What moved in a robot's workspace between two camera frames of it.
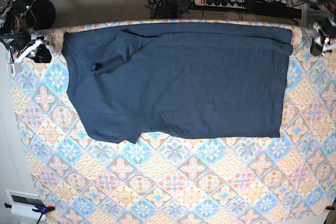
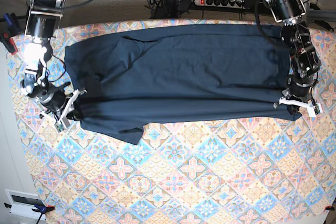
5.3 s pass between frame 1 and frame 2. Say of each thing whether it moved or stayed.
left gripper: moved
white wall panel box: stayed
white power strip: stayed
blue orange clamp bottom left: stayed
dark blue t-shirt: moved
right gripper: moved
